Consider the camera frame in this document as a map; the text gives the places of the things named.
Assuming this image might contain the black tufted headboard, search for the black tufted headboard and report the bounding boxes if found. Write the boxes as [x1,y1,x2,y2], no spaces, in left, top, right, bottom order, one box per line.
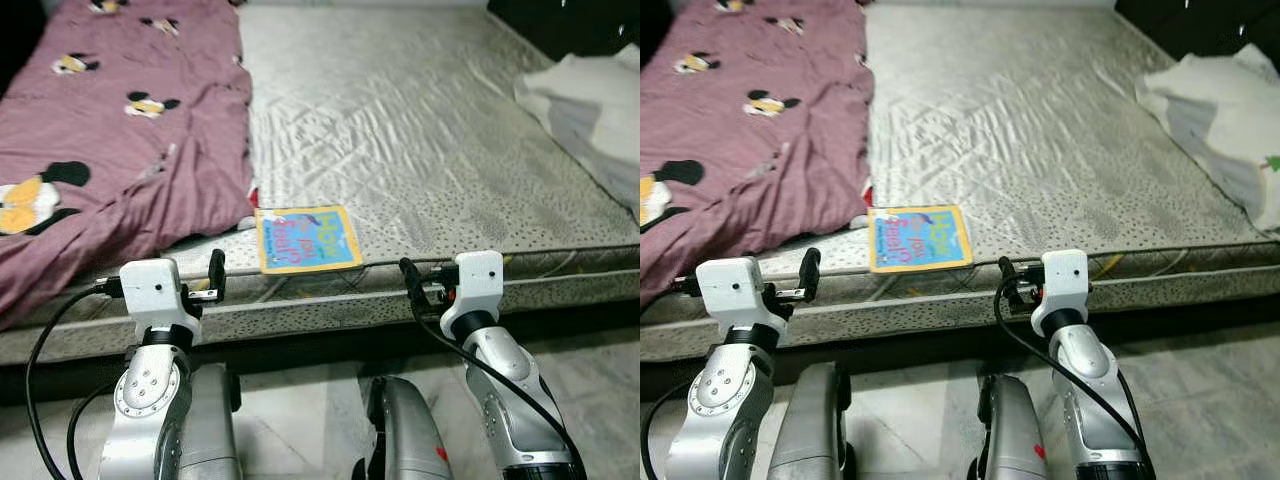
[486,0,641,63]
[1112,0,1280,63]

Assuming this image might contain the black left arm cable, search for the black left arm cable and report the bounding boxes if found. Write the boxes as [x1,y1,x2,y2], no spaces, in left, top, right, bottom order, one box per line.
[24,280,126,480]
[640,278,701,480]

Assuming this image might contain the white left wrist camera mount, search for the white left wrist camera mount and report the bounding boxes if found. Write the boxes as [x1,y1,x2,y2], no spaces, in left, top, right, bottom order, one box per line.
[118,257,202,348]
[694,256,788,338]

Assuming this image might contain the silver robot left leg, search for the silver robot left leg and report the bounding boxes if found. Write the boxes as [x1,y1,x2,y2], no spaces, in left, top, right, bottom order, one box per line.
[768,361,853,480]
[175,361,244,480]

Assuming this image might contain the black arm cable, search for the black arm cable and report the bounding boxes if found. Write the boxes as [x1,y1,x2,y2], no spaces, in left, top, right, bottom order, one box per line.
[24,280,126,480]
[640,278,701,480]
[992,280,1153,476]
[404,283,581,476]

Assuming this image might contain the purple Mickey Mouse blanket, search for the purple Mickey Mouse blanket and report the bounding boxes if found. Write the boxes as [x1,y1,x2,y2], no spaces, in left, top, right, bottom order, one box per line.
[0,0,258,333]
[640,0,878,306]

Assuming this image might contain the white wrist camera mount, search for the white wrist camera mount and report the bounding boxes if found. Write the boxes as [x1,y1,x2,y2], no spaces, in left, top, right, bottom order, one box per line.
[439,249,505,338]
[1029,248,1092,338]
[694,256,788,338]
[118,257,202,348]

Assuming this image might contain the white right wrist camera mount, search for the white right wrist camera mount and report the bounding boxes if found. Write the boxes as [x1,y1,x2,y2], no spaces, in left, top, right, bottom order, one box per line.
[439,249,505,338]
[1029,248,1092,338]

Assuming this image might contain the colourful children's book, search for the colourful children's book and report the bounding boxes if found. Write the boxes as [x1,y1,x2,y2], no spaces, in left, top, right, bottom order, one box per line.
[254,204,364,277]
[866,204,974,275]

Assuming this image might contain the white pillow green tree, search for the white pillow green tree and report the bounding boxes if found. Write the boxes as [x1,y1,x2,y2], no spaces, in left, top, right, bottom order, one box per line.
[512,42,641,218]
[1134,42,1280,238]

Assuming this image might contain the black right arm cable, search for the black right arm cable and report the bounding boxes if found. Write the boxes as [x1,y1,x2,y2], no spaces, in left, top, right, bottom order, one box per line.
[992,280,1153,476]
[404,283,581,476]

